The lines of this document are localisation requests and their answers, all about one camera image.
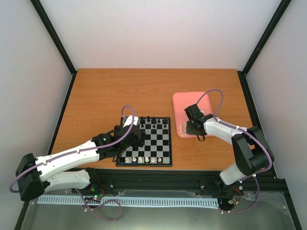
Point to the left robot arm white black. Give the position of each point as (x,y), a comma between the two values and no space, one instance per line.
(36,176)

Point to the black frame post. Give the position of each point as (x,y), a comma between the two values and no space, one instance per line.
(281,9)
(53,35)

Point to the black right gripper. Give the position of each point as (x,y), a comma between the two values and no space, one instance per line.
(189,130)

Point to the metal sheet front panel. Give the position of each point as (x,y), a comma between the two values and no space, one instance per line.
(255,211)

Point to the pink plastic tray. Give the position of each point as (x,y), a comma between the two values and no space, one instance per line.
(182,100)

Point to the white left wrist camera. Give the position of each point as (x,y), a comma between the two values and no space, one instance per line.
(129,120)

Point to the right black frame post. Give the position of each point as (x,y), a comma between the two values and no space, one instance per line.
(281,9)

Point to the black white chess board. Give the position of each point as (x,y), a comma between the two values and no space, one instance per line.
(157,144)

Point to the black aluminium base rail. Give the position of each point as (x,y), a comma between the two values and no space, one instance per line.
(204,183)

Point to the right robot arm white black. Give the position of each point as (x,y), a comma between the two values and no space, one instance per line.
(251,151)

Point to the light blue slotted cable duct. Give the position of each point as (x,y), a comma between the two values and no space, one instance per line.
(129,201)

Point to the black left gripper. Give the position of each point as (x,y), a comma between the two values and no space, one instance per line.
(141,143)

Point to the left black frame post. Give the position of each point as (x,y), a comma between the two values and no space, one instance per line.
(53,35)

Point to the black chess pieces row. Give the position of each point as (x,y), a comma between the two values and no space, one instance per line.
(154,122)

